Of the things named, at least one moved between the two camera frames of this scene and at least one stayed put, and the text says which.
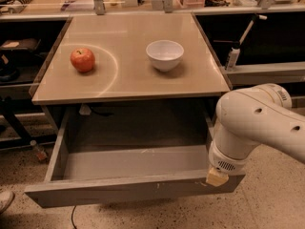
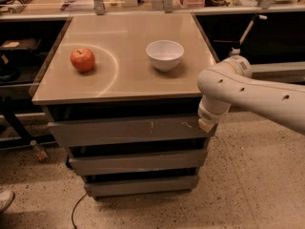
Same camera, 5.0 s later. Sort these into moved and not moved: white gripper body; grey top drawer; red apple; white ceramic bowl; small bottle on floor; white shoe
Moved: grey top drawer; white gripper body
Not moved: small bottle on floor; red apple; white ceramic bowl; white shoe
